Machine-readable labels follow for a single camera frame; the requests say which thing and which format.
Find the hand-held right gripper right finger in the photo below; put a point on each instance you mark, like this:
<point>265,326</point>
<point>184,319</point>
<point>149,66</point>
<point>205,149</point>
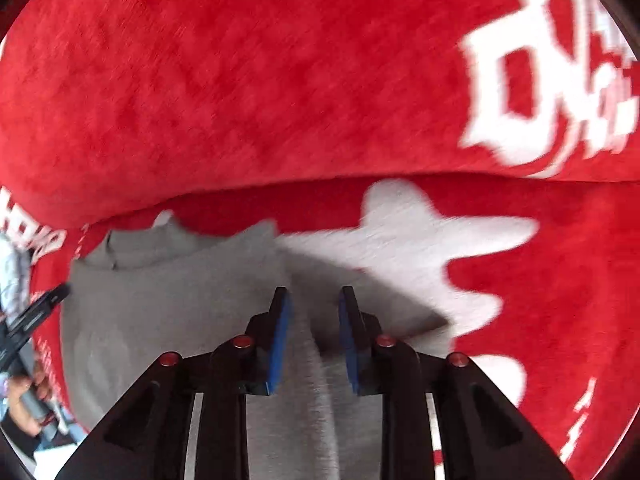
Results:
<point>350,340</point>

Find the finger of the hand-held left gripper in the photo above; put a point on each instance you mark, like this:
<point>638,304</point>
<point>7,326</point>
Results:
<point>42,305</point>

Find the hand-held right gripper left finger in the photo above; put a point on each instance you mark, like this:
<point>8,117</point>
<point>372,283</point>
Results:
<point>279,340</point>

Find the grey knit sweater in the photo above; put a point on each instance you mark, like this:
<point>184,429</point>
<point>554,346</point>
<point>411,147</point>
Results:
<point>165,310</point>

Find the person's left hand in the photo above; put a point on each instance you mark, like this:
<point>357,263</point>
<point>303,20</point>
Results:
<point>22,412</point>

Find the white floral cloth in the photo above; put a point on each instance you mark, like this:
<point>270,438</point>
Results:
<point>12,275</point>

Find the red printed blanket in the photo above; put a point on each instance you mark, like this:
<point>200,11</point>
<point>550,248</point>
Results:
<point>250,85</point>

